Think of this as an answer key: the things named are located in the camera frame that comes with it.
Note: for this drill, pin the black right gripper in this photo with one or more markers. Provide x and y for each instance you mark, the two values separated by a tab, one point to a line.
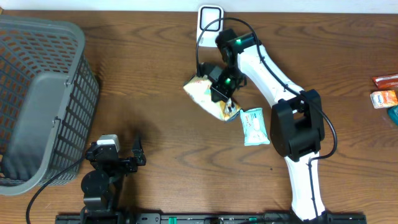
222	94

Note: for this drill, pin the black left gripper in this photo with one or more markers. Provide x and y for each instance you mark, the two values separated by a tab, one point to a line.
131	165

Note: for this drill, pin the large white snack bag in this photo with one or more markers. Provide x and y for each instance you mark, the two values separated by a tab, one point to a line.
198	88

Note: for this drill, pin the teal wet wipes packet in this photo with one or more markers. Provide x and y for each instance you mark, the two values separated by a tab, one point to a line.
254	127

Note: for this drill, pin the red snack packet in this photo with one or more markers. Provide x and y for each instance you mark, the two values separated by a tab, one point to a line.
387	81

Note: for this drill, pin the teal mouthwash bottle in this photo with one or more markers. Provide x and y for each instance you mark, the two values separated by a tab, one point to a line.
393	114

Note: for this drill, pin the white barcode scanner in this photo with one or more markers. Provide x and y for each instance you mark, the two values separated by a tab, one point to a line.
207	14

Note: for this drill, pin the dark grey plastic basket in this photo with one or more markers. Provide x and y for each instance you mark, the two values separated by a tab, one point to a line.
48	100

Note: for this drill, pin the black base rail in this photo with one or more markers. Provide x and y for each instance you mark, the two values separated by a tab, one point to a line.
156	218

